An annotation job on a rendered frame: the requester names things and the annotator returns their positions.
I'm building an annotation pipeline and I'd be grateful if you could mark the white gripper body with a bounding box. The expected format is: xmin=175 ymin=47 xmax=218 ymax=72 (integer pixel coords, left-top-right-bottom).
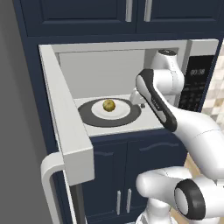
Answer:
xmin=129 ymin=88 xmax=146 ymax=107

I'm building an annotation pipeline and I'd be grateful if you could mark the white plate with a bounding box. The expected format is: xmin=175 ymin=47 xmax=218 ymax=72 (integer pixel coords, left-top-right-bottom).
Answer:
xmin=91 ymin=98 xmax=132 ymax=121

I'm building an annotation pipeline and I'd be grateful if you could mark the yellow-green round squash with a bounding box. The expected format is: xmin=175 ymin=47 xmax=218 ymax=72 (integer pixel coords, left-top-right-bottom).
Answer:
xmin=101 ymin=99 xmax=117 ymax=113

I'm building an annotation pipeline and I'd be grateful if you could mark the white microwave oven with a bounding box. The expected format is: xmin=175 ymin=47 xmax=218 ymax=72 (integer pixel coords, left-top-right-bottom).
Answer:
xmin=38 ymin=38 xmax=220 ymax=138

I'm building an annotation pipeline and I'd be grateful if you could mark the dark grey microwave turntable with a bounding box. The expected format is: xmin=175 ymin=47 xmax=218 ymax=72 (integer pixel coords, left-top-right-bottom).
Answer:
xmin=77 ymin=97 xmax=143 ymax=128

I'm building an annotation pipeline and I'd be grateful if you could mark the white microwave door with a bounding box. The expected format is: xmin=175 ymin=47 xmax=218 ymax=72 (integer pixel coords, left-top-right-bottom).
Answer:
xmin=38 ymin=44 xmax=96 ymax=187

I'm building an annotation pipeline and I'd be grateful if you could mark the navy cupboard door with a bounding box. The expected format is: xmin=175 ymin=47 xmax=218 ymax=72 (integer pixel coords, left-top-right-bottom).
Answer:
xmin=136 ymin=0 xmax=224 ymax=33
xmin=19 ymin=0 xmax=137 ymax=35
xmin=127 ymin=139 xmax=188 ymax=217
xmin=82 ymin=142 xmax=129 ymax=221

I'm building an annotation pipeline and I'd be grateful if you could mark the silver cupboard handle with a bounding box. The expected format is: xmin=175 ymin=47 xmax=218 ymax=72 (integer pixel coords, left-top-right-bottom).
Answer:
xmin=115 ymin=190 xmax=123 ymax=216
xmin=143 ymin=0 xmax=153 ymax=23
xmin=125 ymin=188 xmax=132 ymax=214
xmin=124 ymin=0 xmax=134 ymax=23

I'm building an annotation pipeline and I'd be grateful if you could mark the white microwave door handle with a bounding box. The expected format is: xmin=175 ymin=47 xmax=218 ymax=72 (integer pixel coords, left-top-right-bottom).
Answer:
xmin=40 ymin=151 xmax=77 ymax=224

